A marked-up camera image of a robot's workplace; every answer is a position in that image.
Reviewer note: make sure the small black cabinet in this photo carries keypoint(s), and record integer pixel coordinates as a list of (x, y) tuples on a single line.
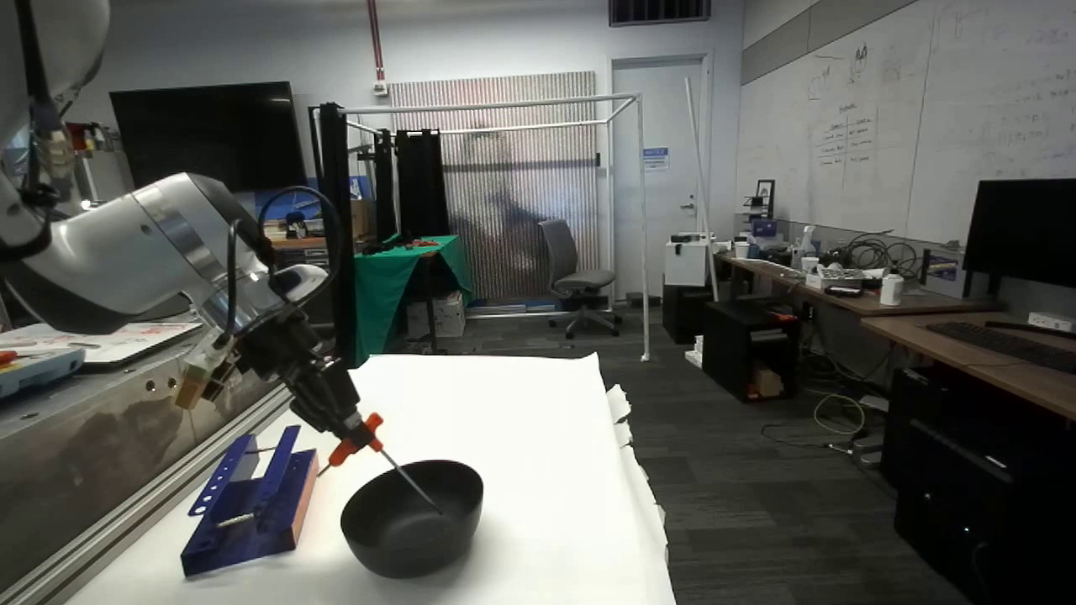
[(748, 348)]

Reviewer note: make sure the white box appliance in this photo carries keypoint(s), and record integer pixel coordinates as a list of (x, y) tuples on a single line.
[(687, 259)]

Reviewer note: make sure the black upright panels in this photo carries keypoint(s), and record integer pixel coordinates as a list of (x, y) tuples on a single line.
[(421, 185)]

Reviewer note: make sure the white metal frame cage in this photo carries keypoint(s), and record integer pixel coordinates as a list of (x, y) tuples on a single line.
[(493, 104)]

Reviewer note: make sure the white door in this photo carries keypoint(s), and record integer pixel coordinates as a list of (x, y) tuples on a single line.
[(660, 168)]

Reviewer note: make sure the black computer monitor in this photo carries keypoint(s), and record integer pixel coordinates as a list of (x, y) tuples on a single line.
[(1023, 231)]

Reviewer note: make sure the red ceiling pipe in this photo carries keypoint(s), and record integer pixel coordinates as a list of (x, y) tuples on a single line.
[(376, 46)]

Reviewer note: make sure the wall whiteboard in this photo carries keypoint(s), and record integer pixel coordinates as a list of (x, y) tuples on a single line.
[(919, 111)]

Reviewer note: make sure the large black under-desk cabinet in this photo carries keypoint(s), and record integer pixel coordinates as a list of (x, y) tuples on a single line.
[(986, 493)]

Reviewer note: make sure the blue plastic tool rack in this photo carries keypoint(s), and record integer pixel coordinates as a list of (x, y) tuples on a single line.
[(250, 506)]

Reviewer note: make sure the green table cloth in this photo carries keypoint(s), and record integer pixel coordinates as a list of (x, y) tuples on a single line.
[(391, 280)]

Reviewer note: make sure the white cup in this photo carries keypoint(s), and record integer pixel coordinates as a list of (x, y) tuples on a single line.
[(893, 292)]

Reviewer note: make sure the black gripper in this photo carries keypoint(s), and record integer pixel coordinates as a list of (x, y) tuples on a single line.
[(302, 376)]

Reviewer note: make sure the black bowl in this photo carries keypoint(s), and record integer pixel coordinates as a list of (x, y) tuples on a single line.
[(410, 521)]

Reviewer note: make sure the grey office chair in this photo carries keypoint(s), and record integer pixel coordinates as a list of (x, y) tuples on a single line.
[(575, 275)]

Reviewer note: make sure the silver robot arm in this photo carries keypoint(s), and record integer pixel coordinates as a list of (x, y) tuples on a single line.
[(122, 246)]

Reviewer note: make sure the black vertical post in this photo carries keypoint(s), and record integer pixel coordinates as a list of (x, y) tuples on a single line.
[(338, 222)]

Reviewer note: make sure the black wall television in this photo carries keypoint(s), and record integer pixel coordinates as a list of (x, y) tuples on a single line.
[(206, 135)]

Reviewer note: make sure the long wooden desk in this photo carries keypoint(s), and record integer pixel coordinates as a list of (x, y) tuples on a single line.
[(986, 354)]

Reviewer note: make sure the aluminium extrusion rail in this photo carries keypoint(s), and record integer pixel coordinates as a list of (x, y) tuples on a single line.
[(122, 506)]

